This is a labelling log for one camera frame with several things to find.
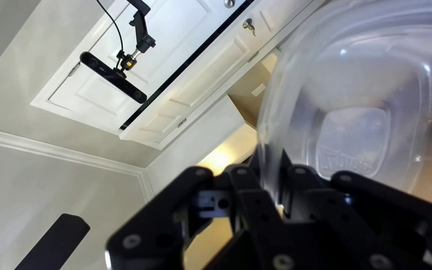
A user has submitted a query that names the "black camera stand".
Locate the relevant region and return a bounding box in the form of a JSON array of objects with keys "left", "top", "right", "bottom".
[{"left": 117, "top": 0, "right": 158, "bottom": 73}]

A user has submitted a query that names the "brown cardboard box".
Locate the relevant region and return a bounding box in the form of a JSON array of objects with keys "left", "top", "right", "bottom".
[{"left": 227, "top": 50, "right": 281, "bottom": 130}]

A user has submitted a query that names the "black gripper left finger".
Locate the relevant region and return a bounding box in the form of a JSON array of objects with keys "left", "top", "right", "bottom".
[{"left": 104, "top": 164, "right": 288, "bottom": 270}]

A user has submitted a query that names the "black flat blade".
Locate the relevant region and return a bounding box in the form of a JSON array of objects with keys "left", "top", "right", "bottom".
[{"left": 14, "top": 214, "right": 92, "bottom": 270}]

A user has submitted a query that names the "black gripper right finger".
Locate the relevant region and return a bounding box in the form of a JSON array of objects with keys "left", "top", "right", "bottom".
[{"left": 279, "top": 164, "right": 432, "bottom": 270}]

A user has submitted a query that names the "black stereo camera bar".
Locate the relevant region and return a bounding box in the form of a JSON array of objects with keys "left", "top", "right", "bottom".
[{"left": 78, "top": 50, "right": 149, "bottom": 106}]

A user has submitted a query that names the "white panelled door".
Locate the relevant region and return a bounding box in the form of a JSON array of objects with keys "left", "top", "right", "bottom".
[
  {"left": 30, "top": 0, "right": 251, "bottom": 134},
  {"left": 117, "top": 0, "right": 327, "bottom": 152}
]

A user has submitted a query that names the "clear plastic candy container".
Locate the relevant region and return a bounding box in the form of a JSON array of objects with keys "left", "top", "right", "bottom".
[{"left": 255, "top": 0, "right": 432, "bottom": 212}]

